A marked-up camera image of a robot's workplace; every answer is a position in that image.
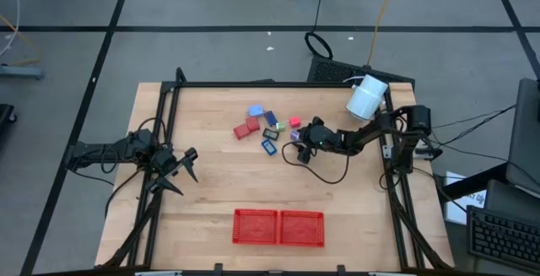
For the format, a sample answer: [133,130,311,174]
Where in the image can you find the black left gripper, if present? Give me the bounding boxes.
[146,143,199,197]

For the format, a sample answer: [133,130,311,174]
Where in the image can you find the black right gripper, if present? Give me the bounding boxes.
[297,116,341,165]

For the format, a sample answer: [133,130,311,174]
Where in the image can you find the small blue-framed digital display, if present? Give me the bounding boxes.
[260,138,278,156]

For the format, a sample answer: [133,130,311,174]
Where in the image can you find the red block pair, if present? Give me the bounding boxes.
[232,122,251,141]

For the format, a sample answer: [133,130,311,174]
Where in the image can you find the white cylindrical device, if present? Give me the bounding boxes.
[345,73,389,122]

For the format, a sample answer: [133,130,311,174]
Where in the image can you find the black perforated box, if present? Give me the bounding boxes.
[306,55,417,91]

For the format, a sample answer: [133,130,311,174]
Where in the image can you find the red slotted plastic basket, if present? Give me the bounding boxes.
[278,209,326,248]
[231,208,280,246]

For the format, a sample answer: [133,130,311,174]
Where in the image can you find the white paper sheet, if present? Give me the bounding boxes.
[443,170,489,226]

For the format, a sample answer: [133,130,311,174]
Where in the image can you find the black desk bar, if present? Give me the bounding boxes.
[438,161,510,203]

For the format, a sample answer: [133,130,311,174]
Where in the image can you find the black floor object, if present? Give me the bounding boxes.
[0,103,18,138]

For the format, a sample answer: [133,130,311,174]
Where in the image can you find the grey floor base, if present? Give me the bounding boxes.
[0,64,46,81]

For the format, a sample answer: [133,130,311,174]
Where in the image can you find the dark grey monitor base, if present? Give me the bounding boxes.
[483,178,540,222]

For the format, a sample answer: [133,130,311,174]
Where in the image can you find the grey monitor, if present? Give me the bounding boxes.
[505,77,540,197]

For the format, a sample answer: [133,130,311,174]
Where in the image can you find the black computer keyboard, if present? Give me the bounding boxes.
[466,205,540,273]

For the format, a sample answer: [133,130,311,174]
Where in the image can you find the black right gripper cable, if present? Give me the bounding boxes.
[281,140,352,186]

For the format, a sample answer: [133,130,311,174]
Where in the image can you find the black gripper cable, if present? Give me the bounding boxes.
[134,116,169,146]
[281,140,352,186]

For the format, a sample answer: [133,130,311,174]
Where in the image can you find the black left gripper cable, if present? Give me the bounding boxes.
[134,116,169,146]

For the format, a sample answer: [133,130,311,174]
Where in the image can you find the black arm base cable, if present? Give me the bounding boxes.
[104,168,143,219]

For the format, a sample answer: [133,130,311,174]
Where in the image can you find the black aluminium table frame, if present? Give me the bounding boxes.
[94,67,455,271]

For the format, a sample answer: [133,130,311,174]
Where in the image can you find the black cable with loop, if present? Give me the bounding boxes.
[303,0,334,61]

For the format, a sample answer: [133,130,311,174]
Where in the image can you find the long yellow cable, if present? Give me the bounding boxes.
[365,0,400,67]

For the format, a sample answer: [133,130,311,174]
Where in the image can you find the thin yellow floor cable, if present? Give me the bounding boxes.
[0,14,43,67]

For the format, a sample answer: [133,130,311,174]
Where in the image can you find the thin white cable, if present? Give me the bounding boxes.
[0,0,21,57]

